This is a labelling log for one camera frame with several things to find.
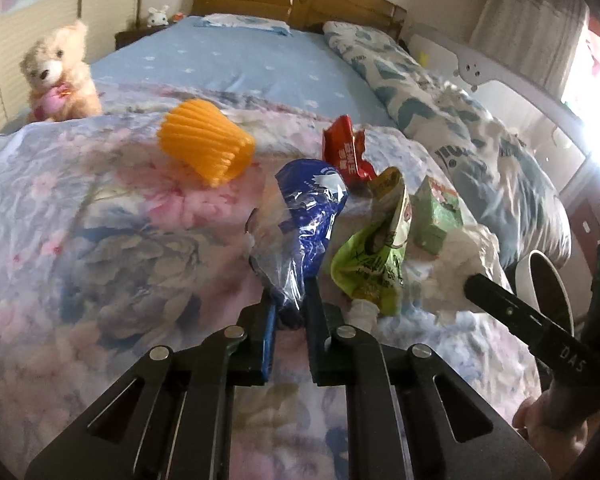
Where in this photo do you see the blue star bed sheet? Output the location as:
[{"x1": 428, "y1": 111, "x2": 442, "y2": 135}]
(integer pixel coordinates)
[{"x1": 87, "y1": 22, "x2": 396, "y2": 128}]

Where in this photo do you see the blue white pillow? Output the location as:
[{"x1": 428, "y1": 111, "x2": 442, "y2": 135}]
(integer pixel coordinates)
[{"x1": 195, "y1": 14, "x2": 292, "y2": 37}]

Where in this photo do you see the blue white cartoon quilt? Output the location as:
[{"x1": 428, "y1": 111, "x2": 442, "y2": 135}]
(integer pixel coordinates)
[{"x1": 322, "y1": 21, "x2": 571, "y2": 266}]

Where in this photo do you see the pink floral blanket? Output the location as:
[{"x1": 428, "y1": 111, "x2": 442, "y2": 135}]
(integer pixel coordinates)
[{"x1": 0, "y1": 82, "x2": 546, "y2": 480}]

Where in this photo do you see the blue plastic bag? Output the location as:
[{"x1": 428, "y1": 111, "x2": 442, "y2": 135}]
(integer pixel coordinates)
[{"x1": 247, "y1": 157, "x2": 350, "y2": 331}]

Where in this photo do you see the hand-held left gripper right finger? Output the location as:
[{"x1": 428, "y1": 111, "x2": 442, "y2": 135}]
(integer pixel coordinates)
[{"x1": 302, "y1": 280, "x2": 553, "y2": 480}]

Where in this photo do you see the green carton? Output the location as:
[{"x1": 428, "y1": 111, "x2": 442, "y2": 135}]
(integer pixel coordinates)
[{"x1": 409, "y1": 176, "x2": 465, "y2": 256}]

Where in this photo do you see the grey bed guard rail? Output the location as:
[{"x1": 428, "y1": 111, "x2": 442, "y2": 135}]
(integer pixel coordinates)
[{"x1": 405, "y1": 22, "x2": 600, "y2": 201}]

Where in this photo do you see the yellow green spout pouch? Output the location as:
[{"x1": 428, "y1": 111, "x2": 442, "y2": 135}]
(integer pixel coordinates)
[{"x1": 330, "y1": 167, "x2": 412, "y2": 331}]

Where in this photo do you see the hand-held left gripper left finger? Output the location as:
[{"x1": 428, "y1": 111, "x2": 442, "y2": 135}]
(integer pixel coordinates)
[{"x1": 25, "y1": 302, "x2": 281, "y2": 480}]

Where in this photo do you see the cream slatted wardrobe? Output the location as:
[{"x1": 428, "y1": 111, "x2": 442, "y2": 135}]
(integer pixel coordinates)
[{"x1": 0, "y1": 0, "x2": 146, "y2": 146}]

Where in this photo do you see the white trash bin black liner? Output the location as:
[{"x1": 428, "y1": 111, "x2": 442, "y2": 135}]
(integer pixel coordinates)
[{"x1": 512, "y1": 250, "x2": 576, "y2": 336}]

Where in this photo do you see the wooden drawer cabinet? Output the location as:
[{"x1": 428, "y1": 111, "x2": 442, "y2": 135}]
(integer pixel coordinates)
[{"x1": 562, "y1": 180, "x2": 600, "y2": 261}]

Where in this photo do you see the red snack wrapper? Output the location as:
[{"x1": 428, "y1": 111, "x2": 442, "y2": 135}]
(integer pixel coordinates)
[{"x1": 322, "y1": 115, "x2": 379, "y2": 187}]

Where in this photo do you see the large orange foam net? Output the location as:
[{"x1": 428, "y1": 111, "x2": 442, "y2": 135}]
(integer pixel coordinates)
[{"x1": 157, "y1": 100, "x2": 256, "y2": 188}]

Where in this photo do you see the beige teddy bear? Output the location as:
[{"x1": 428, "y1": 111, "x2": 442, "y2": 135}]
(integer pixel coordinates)
[{"x1": 19, "y1": 21, "x2": 103, "y2": 123}]

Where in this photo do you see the grey dotted curtain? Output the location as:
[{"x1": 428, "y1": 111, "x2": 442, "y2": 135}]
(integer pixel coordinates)
[{"x1": 467, "y1": 0, "x2": 588, "y2": 106}]

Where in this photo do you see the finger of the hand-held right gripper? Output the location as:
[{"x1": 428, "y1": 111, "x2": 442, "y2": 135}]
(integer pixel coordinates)
[{"x1": 463, "y1": 271, "x2": 558, "y2": 356}]

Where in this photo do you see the white tissue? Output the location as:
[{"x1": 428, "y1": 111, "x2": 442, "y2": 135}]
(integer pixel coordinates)
[{"x1": 420, "y1": 225, "x2": 501, "y2": 323}]

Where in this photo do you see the dark wooden nightstand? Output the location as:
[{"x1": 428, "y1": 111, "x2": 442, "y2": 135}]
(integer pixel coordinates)
[{"x1": 115, "y1": 25, "x2": 168, "y2": 51}]

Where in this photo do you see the person's right hand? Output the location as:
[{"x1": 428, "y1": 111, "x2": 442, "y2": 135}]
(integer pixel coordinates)
[{"x1": 512, "y1": 394, "x2": 590, "y2": 462}]

